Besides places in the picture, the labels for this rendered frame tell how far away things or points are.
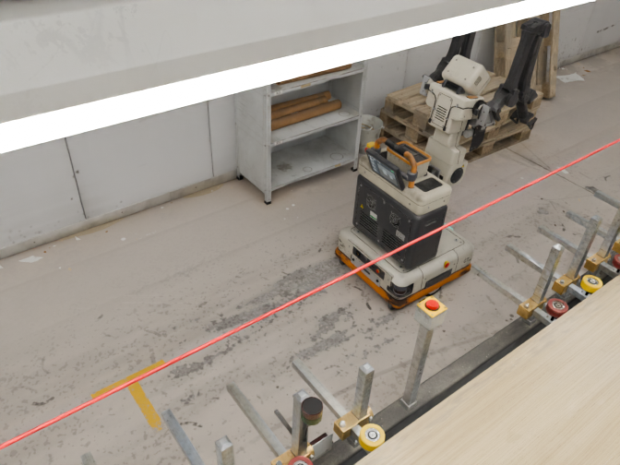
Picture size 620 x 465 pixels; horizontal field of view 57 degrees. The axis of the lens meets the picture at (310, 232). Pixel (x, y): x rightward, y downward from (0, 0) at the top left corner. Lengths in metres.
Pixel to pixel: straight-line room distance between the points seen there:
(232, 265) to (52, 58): 3.41
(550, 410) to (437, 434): 0.41
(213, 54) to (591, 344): 2.12
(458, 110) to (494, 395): 1.65
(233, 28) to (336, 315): 3.07
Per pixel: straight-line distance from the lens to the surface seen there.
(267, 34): 0.46
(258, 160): 4.20
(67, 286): 3.84
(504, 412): 2.06
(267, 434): 1.93
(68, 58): 0.40
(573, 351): 2.35
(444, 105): 3.26
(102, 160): 4.04
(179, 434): 1.84
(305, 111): 4.34
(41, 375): 3.39
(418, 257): 3.35
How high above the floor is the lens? 2.50
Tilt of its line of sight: 38 degrees down
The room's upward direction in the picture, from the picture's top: 3 degrees clockwise
